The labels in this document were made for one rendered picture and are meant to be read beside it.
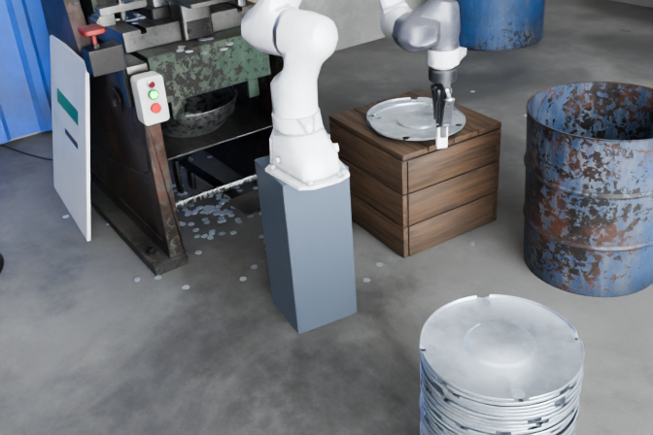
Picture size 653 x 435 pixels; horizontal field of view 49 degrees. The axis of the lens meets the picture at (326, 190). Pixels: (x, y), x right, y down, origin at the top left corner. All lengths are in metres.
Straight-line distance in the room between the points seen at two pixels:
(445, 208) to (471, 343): 0.94
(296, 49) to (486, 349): 0.76
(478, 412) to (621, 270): 0.89
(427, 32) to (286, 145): 0.46
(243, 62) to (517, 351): 1.30
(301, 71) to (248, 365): 0.75
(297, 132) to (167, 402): 0.72
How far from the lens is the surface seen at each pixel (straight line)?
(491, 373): 1.33
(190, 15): 2.23
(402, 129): 2.19
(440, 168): 2.18
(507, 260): 2.25
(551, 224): 2.05
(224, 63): 2.24
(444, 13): 1.90
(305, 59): 1.64
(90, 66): 2.07
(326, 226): 1.83
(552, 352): 1.38
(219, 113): 2.37
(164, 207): 2.23
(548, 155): 1.97
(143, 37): 2.22
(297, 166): 1.70
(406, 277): 2.16
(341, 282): 1.94
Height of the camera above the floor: 1.24
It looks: 28 degrees down
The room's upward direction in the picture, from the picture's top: 4 degrees counter-clockwise
